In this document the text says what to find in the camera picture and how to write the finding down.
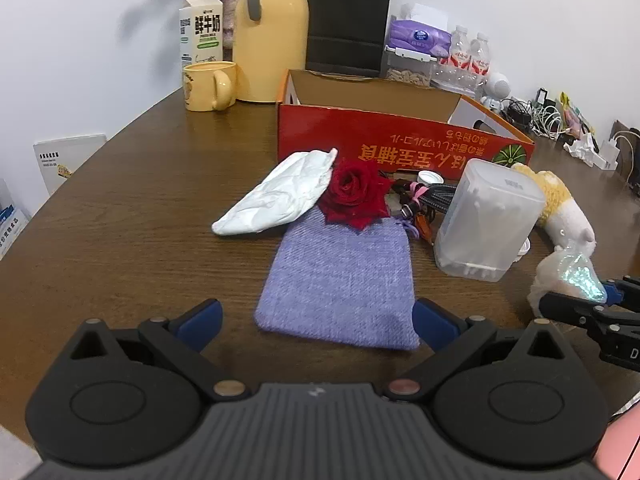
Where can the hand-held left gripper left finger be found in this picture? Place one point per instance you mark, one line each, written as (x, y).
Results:
(197, 325)

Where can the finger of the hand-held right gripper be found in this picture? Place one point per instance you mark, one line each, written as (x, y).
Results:
(570, 311)
(625, 291)

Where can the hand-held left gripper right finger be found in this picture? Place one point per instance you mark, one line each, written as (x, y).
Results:
(435, 325)

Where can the white grey round disc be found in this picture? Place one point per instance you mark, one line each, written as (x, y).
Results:
(523, 250)

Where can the yellow white plush toy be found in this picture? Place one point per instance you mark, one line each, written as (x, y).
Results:
(567, 220)

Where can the purple fabric pouch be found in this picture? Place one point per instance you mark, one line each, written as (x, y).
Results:
(335, 280)

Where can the translucent cotton swab box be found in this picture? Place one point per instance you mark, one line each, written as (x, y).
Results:
(487, 220)

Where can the red artificial rose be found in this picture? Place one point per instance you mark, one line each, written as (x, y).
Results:
(352, 190)

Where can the red cardboard box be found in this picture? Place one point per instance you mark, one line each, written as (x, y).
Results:
(360, 135)

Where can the pink surface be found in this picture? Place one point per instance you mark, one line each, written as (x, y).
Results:
(622, 450)

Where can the white power adapter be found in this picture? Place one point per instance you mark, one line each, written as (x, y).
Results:
(607, 156)

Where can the white round cap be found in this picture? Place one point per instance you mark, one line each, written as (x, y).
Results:
(430, 178)

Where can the crumpled white tissue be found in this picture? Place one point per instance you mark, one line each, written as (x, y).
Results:
(580, 146)

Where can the brown paper bag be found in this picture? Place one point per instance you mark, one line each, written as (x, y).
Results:
(620, 127)

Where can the colourful snack packets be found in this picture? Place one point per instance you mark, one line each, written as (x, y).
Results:
(575, 115)

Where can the white printed card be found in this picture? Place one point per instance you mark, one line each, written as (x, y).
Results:
(70, 162)

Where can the black charger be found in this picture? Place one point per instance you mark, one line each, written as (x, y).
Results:
(542, 97)

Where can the blue white boxes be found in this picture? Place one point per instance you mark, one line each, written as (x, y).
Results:
(10, 225)

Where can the white robot figurine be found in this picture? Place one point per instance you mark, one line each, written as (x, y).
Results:
(495, 87)

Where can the yellow mug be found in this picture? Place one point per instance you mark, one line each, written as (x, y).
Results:
(205, 87)

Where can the clear seed container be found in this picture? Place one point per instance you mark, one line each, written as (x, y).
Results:
(407, 72)

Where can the purple tissue pack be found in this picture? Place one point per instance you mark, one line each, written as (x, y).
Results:
(420, 37)

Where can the white milk carton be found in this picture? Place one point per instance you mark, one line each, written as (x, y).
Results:
(200, 30)

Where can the yellow thermos jug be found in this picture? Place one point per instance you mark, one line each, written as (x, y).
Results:
(270, 35)

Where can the patterned flower vase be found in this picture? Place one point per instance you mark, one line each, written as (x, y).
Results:
(230, 10)

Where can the black paper bag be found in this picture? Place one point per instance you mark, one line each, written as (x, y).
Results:
(347, 15)

